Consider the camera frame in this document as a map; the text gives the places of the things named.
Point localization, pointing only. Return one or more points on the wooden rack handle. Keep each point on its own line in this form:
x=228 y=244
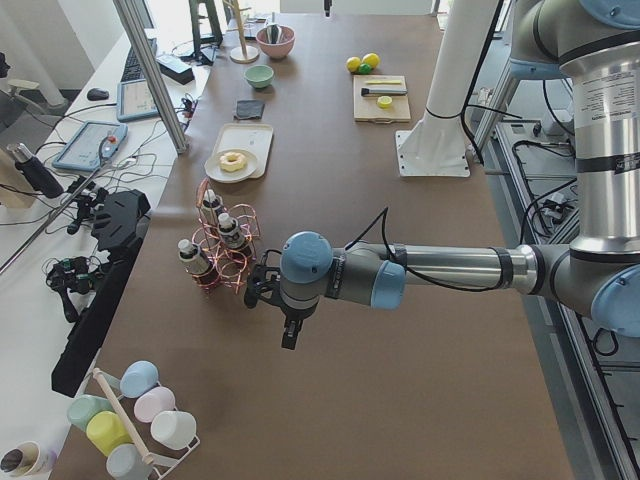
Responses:
x=100 y=377

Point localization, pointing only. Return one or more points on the black keyboard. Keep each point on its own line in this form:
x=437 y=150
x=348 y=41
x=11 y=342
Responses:
x=132 y=69

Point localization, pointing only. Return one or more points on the pink cup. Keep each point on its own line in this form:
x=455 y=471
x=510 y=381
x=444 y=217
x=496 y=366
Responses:
x=153 y=402

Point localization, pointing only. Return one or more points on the dark grey cloth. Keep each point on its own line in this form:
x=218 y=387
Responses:
x=249 y=109

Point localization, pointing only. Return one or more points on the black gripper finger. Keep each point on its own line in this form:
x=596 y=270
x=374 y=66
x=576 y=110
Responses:
x=292 y=329

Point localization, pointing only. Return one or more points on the grey cup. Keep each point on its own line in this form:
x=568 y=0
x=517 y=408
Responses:
x=125 y=463

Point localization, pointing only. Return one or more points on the green bowl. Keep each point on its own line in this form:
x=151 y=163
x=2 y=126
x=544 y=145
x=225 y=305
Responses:
x=259 y=76

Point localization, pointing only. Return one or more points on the half lemon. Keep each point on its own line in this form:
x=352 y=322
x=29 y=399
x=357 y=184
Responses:
x=384 y=102

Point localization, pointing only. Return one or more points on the teach pendant tablet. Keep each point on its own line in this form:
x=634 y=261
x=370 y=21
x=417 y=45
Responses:
x=91 y=147
x=134 y=101

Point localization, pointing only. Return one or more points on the paper cup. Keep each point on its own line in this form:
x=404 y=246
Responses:
x=28 y=458

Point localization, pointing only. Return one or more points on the copper wire bottle rack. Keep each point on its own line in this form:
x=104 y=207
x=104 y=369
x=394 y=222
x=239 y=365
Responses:
x=230 y=267

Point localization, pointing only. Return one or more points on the aluminium frame post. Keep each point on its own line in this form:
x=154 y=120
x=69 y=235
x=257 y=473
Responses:
x=132 y=23

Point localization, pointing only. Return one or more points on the white wire cup rack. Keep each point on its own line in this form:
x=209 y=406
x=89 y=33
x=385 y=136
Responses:
x=166 y=460

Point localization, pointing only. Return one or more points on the tea bottle white cap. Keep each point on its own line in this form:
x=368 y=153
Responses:
x=230 y=232

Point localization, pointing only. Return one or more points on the grey office chair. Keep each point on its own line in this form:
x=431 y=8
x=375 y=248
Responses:
x=23 y=99

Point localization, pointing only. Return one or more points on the yellow lemon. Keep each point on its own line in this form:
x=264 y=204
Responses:
x=353 y=63
x=371 y=59

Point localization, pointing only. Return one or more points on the metal reacher grabber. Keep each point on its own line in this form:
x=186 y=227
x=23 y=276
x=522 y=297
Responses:
x=60 y=205

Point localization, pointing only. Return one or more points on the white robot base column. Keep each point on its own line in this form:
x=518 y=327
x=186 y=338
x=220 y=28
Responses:
x=437 y=144

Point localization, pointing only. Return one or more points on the wooden cutting board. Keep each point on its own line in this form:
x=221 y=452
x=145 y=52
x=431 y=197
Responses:
x=366 y=110

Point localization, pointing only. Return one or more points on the black thermos bottle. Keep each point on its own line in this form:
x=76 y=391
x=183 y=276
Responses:
x=34 y=171

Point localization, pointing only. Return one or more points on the mint green cup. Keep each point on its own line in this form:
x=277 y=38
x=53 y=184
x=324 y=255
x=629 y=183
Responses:
x=82 y=410

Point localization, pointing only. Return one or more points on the glazed donut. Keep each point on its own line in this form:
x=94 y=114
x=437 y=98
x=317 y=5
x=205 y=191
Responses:
x=232 y=161

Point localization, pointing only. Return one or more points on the cream rectangular tray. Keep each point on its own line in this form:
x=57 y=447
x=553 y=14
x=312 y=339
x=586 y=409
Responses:
x=252 y=140

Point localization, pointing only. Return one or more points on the white cup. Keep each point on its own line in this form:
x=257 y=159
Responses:
x=174 y=429

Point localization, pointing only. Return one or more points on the white round plate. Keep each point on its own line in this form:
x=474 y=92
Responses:
x=213 y=171

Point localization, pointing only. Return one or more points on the light blue cup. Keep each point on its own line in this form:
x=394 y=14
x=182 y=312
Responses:
x=140 y=377

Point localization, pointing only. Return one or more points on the black computer mouse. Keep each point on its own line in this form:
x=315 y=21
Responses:
x=97 y=94

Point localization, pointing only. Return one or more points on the green lime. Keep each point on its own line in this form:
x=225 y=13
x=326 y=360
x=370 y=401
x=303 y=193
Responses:
x=364 y=69

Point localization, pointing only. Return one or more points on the steel cylinder muddler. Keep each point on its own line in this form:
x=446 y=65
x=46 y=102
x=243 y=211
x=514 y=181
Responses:
x=380 y=91

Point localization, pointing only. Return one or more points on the wooden mug tree stand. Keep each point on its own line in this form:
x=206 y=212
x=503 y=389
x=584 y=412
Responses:
x=243 y=53

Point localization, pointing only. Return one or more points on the yellow cup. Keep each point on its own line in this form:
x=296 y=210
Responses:
x=106 y=432

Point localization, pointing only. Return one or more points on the yellow plastic knife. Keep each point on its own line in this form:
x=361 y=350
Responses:
x=383 y=81

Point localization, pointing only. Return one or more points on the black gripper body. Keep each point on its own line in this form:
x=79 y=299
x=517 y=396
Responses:
x=293 y=318

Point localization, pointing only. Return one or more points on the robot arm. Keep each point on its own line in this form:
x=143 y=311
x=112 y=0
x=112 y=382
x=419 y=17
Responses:
x=596 y=45

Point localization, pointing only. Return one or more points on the tea bottle in rack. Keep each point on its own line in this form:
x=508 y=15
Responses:
x=193 y=259
x=212 y=203

